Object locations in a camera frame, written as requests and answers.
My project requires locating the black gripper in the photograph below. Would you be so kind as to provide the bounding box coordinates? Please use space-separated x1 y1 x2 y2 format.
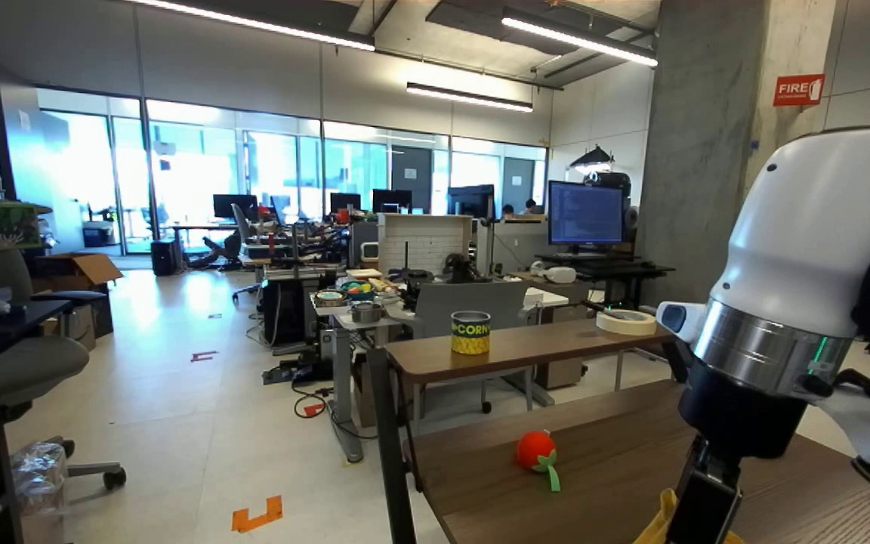
661 364 813 544

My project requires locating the red toy pepper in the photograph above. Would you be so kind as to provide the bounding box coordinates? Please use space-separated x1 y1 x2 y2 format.
510 428 564 495

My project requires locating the black slanted table leg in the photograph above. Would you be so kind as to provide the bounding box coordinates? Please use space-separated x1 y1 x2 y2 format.
657 334 694 388

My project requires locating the beige masking tape roll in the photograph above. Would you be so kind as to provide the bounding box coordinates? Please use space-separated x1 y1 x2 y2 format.
592 306 661 338

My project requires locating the long wooden side table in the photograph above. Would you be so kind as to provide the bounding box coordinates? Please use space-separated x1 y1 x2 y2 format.
376 313 694 417

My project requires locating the black monitor desk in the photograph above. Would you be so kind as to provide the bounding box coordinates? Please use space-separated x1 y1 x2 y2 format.
536 250 674 310

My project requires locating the yellow green labelled tub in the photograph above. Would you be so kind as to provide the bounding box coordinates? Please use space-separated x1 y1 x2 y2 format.
448 307 496 358

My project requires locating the grey partition panel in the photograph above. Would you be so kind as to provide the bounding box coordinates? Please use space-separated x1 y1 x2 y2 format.
412 278 531 340

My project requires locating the large computer monitor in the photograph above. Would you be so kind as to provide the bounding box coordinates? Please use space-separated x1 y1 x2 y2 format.
544 179 630 255

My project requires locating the white partition board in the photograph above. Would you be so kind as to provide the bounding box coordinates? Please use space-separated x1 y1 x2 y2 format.
373 210 481 280

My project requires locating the cluttered grey desk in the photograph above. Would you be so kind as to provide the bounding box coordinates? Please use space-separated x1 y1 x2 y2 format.
309 266 420 464

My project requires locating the red fire sign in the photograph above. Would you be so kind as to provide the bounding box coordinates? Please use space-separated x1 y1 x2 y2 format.
771 70 829 110

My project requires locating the long ceiling light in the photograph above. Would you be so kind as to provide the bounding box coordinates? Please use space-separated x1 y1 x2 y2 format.
402 81 539 116
497 12 657 70
129 0 376 55

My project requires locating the cardboard box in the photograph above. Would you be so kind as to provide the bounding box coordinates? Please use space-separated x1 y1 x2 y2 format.
37 250 126 340

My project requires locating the clear plastic bottle pack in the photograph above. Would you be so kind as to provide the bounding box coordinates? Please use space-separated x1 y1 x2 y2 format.
9 439 70 544

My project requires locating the grey office chair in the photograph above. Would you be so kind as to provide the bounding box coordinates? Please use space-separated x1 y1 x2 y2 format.
0 250 129 495

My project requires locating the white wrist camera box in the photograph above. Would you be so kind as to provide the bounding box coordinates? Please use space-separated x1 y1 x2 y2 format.
655 299 715 352

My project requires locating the orange floor cable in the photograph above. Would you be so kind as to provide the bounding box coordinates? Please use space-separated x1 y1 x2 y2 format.
291 391 333 419

